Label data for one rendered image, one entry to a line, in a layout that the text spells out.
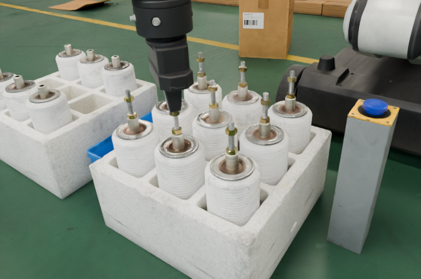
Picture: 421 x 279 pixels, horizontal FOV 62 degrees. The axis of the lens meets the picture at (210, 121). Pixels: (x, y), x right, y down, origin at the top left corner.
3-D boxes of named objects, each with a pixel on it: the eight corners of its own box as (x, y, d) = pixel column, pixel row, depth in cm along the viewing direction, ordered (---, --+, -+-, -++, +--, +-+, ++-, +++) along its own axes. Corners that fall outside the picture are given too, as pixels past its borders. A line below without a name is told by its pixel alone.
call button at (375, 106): (364, 106, 63) (366, 96, 62) (388, 111, 61) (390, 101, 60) (358, 115, 61) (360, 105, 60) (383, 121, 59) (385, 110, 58)
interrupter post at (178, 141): (178, 153, 64) (176, 138, 63) (170, 148, 66) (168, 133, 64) (188, 147, 66) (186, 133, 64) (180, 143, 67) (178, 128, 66)
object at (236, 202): (247, 268, 63) (247, 192, 54) (200, 249, 67) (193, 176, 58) (265, 231, 70) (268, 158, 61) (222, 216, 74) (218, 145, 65)
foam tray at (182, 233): (202, 146, 110) (198, 94, 101) (324, 190, 90) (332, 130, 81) (105, 226, 83) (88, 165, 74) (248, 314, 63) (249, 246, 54)
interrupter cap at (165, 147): (175, 165, 61) (175, 162, 61) (151, 148, 66) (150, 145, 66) (207, 147, 65) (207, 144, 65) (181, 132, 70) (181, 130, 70)
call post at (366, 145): (336, 219, 81) (358, 100, 65) (368, 232, 77) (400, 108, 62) (326, 240, 76) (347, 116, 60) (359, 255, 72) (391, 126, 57)
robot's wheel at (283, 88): (298, 108, 128) (303, 56, 118) (311, 111, 126) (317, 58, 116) (272, 132, 115) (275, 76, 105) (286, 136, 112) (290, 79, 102)
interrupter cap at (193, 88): (181, 92, 87) (181, 89, 87) (197, 80, 93) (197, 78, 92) (208, 97, 84) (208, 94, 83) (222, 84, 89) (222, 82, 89)
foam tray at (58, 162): (91, 105, 139) (80, 62, 130) (163, 132, 118) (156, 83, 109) (-9, 154, 112) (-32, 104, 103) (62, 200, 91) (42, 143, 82)
